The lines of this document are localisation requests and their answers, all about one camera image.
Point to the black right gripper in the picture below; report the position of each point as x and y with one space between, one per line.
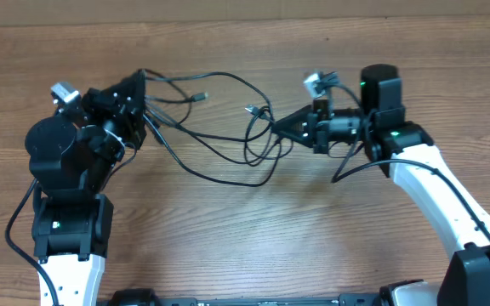
312 133

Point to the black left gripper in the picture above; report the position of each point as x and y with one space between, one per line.
106 104

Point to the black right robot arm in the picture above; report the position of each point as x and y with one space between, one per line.
409 157

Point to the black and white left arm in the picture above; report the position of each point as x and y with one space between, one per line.
73 154

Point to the brown cardboard backdrop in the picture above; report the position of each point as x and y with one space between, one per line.
83 12

